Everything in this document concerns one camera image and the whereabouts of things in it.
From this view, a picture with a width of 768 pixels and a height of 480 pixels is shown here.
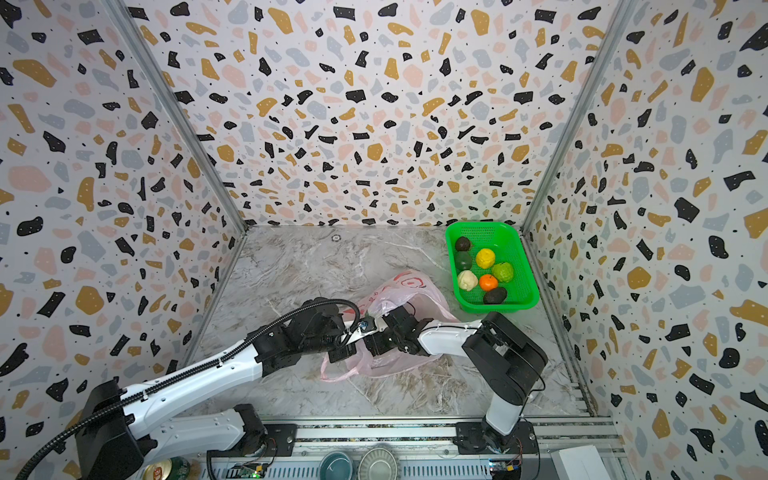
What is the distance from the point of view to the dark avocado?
0.97 m

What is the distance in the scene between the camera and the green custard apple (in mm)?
1026

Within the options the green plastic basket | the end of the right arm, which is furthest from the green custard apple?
the end of the right arm
